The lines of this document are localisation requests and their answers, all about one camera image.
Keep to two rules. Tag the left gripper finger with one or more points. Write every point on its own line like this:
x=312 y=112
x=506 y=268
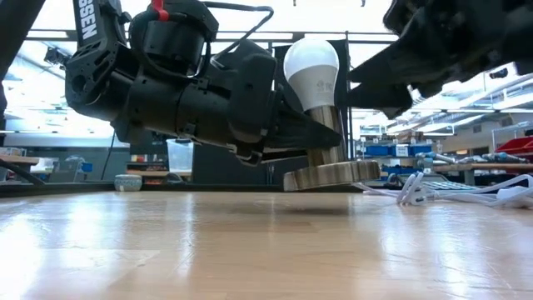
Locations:
x=279 y=156
x=300 y=133

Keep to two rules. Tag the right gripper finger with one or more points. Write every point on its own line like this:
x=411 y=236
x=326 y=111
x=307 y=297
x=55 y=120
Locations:
x=383 y=96
x=391 y=66

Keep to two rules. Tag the brushed metal lamp base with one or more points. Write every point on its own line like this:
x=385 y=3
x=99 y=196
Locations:
x=333 y=175

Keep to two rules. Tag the white lightbulb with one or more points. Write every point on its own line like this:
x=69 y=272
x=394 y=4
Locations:
x=311 y=71

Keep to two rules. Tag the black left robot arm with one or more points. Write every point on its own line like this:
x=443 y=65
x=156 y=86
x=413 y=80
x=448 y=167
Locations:
x=104 y=83

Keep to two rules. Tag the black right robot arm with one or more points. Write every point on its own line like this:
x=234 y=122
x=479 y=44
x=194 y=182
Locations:
x=522 y=25

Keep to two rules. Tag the black divider panel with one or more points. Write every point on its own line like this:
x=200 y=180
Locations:
x=216 y=171
x=342 y=54

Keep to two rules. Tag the black ceiling-hung device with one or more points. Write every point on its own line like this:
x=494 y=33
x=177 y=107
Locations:
x=54 y=56
x=499 y=73

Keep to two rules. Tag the blue storage bin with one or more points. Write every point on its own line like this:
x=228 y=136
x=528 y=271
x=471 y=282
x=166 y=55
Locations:
x=380 y=150
x=421 y=149

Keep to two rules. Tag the black monitor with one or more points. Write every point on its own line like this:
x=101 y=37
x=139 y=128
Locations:
x=143 y=149

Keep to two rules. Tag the black calculator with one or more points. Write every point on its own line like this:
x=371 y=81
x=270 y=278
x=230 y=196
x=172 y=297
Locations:
x=449 y=185

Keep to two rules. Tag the red storage bin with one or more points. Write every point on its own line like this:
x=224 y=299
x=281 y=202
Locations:
x=516 y=146

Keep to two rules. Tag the small round ceramic bowl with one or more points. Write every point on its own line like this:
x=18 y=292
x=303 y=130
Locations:
x=128 y=183

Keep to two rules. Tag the wooden workbench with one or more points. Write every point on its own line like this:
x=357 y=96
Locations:
x=499 y=167
x=18 y=160

